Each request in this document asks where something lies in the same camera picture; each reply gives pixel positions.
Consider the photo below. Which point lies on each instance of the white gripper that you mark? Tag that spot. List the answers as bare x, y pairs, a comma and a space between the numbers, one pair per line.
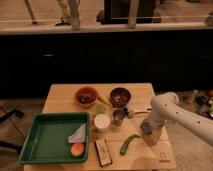
150, 135

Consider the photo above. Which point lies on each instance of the blue sponge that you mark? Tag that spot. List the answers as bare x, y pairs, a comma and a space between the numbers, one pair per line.
146, 129

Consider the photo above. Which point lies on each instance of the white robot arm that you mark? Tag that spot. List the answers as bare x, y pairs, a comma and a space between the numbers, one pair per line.
166, 106

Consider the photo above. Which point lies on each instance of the small metal cup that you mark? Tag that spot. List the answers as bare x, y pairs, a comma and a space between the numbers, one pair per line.
118, 117

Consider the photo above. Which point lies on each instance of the white paper cup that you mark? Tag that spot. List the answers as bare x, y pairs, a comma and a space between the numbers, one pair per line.
102, 122

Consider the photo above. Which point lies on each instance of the green small cup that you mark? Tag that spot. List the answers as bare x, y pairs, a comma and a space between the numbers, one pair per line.
100, 109

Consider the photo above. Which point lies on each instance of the green cucumber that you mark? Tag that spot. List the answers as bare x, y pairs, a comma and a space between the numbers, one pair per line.
126, 143

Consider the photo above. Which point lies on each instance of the dark brown bowl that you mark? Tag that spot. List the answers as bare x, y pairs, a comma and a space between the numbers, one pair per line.
119, 97

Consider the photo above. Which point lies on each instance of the black rectangular whetstone block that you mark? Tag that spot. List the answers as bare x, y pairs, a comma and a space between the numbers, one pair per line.
103, 152

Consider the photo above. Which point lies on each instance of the yellow wooden spoon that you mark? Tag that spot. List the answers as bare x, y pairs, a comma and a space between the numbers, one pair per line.
105, 100

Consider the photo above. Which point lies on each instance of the grey folded cloth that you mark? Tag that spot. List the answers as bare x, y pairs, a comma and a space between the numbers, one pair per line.
79, 136

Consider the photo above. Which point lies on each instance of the orange bowl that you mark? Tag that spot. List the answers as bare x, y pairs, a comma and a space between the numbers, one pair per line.
86, 97

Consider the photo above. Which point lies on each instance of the orange round fruit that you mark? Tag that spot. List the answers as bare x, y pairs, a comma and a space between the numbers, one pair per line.
77, 149

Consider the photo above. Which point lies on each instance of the green plastic tray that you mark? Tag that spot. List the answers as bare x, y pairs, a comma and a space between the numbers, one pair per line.
47, 138

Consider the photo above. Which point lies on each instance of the black chair leg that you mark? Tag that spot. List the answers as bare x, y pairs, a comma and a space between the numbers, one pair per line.
15, 112

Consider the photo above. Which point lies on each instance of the black handled spatula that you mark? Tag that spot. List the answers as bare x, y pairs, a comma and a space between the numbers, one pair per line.
130, 112

